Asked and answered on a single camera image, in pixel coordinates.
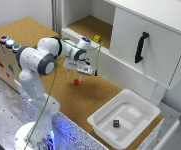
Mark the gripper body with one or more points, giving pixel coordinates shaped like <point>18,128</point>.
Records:
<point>76,65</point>

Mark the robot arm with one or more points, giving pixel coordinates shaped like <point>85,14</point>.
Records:
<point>33,63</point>

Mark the pink block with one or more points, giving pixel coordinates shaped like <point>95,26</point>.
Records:
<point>76,81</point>

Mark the yellow block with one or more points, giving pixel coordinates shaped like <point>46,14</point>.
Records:
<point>97,38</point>

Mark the purple block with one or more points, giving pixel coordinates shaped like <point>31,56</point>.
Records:
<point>116,123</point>

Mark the green button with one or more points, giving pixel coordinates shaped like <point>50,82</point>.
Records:
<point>16,47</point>

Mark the wooden drawer box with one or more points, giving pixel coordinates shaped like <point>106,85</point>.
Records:
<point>20,36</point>

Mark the white cabinet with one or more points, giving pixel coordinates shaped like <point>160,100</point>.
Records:
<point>130,20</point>

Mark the blue button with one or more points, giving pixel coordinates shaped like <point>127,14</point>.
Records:
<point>10,43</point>

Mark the white plastic box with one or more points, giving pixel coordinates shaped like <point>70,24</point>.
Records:
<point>126,116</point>

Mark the red button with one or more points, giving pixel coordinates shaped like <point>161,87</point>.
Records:
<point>3,39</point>

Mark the white sliding door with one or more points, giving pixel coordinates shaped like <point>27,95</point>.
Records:
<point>156,43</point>

